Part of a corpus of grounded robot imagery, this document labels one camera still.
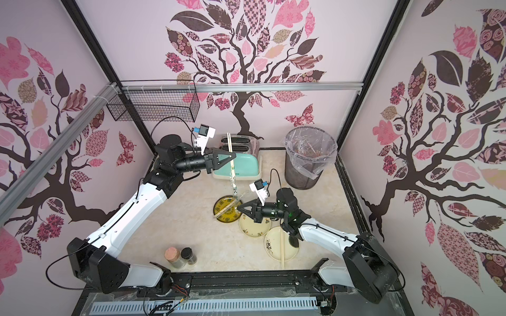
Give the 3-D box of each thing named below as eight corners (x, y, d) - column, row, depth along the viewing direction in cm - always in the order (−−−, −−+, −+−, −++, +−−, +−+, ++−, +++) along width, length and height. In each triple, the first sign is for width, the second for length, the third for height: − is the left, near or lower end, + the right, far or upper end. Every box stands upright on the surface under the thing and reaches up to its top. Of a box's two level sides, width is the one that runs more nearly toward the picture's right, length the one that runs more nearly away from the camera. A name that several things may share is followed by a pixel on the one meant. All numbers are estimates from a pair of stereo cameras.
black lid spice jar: (187, 264, 80) (179, 257, 72) (189, 255, 83) (182, 247, 75) (196, 264, 81) (189, 257, 72) (198, 255, 83) (191, 247, 75)
